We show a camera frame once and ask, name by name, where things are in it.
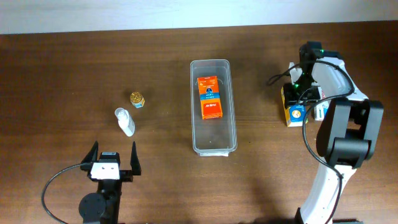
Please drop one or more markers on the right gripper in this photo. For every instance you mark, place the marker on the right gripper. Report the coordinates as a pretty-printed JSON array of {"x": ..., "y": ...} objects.
[{"x": 291, "y": 99}]

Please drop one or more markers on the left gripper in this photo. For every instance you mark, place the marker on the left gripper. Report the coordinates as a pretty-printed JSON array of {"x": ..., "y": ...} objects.
[{"x": 127, "y": 175}]

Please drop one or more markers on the yellow Woods medicine box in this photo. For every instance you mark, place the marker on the yellow Woods medicine box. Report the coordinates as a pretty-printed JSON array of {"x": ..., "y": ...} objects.
[{"x": 294, "y": 112}]

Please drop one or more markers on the white Panadol box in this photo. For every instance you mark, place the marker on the white Panadol box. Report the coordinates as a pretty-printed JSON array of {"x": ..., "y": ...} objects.
[{"x": 320, "y": 110}]

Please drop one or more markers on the small gold-lid jar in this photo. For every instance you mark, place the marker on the small gold-lid jar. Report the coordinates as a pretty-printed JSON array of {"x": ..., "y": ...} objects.
[{"x": 137, "y": 100}]

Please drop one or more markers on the orange medicine box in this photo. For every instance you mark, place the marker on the orange medicine box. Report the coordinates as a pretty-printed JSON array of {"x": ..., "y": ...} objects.
[{"x": 210, "y": 100}]

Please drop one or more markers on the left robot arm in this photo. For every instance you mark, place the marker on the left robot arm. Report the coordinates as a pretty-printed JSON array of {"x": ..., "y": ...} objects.
[{"x": 102, "y": 206}]

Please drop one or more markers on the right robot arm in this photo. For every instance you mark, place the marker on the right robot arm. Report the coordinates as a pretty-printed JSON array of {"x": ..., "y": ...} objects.
[{"x": 339, "y": 123}]

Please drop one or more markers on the clear plastic container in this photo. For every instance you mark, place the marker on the clear plastic container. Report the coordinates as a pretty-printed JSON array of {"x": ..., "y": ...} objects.
[{"x": 217, "y": 136}]

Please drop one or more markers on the white spray bottle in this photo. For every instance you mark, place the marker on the white spray bottle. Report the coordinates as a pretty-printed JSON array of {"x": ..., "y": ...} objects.
[{"x": 125, "y": 121}]

